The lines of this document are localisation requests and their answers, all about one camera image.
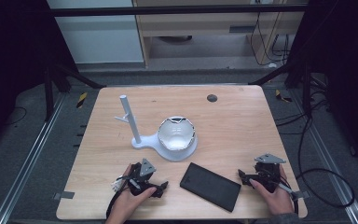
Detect grey tape strip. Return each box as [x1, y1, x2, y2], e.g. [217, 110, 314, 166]
[53, 190, 76, 201]
[293, 189, 310, 201]

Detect white holder stand with pole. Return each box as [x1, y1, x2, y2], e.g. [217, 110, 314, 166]
[114, 94, 199, 163]

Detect yellow black striped tape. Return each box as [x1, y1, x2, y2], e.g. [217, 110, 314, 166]
[76, 91, 89, 109]
[274, 89, 294, 104]

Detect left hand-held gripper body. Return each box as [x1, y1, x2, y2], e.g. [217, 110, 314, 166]
[126, 158, 158, 197]

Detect aluminium floor rail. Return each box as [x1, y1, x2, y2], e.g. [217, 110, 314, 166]
[292, 90, 358, 224]
[0, 92, 67, 224]

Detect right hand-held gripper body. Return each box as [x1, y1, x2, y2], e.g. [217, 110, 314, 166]
[251, 153, 287, 194]

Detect dark curtain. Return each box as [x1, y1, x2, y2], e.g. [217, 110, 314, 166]
[287, 0, 358, 175]
[0, 0, 79, 153]

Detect black metal stand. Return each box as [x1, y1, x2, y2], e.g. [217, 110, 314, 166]
[42, 59, 107, 123]
[247, 59, 314, 119]

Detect person's right hand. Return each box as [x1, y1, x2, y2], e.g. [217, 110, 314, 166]
[249, 164, 295, 217]

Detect black cables under desk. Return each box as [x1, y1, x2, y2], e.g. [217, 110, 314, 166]
[249, 11, 293, 67]

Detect black horizontal bar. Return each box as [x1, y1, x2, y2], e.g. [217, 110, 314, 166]
[49, 4, 308, 18]

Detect thin black floor cable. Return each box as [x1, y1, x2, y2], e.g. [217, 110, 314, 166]
[3, 105, 28, 126]

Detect black phone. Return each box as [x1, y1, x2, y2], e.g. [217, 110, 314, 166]
[179, 161, 242, 214]

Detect hand-held gripper cable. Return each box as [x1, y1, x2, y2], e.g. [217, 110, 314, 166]
[105, 174, 138, 219]
[278, 181, 300, 217]

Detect left hand-held gripper cable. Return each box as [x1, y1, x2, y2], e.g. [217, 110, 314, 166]
[105, 174, 138, 219]

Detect person's left hand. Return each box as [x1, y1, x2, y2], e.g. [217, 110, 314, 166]
[105, 163, 158, 219]

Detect white cabinet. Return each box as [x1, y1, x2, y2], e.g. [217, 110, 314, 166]
[46, 0, 145, 65]

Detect looped black floor cable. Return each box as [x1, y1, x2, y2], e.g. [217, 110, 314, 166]
[294, 116, 356, 209]

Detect right hand-held gripper cable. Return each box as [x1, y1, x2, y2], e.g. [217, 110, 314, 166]
[278, 181, 300, 217]

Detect light wooden desk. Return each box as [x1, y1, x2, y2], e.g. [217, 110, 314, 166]
[131, 0, 310, 68]

